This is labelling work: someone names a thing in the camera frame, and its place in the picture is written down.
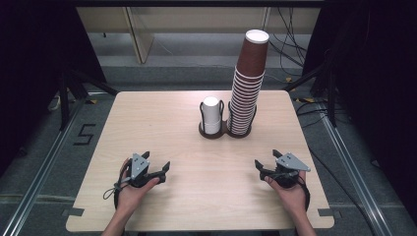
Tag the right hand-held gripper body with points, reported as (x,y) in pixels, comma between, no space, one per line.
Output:
(290,162)

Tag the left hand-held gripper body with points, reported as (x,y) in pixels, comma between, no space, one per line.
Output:
(139,165)

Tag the black double cup holder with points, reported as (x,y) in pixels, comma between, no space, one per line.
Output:
(224,131)

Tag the white paper cup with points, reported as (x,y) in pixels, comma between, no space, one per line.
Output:
(212,129)
(211,109)

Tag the stack of brown paper cups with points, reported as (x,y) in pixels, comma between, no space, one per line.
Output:
(250,59)

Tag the person's left hand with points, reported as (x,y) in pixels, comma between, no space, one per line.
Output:
(131,196)

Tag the person's right hand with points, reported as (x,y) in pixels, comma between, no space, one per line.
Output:
(291,198)

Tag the yellow tape piece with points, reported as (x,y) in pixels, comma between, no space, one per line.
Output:
(288,79)
(309,100)
(93,101)

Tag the black metal stand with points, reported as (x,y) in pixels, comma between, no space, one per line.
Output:
(331,108)
(64,105)

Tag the beige wooden board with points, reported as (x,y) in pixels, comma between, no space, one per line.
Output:
(141,39)

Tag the dark curtain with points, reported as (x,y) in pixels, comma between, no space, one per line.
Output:
(29,65)
(377,82)

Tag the metal floor rail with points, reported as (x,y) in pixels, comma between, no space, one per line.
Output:
(42,178)
(355,183)

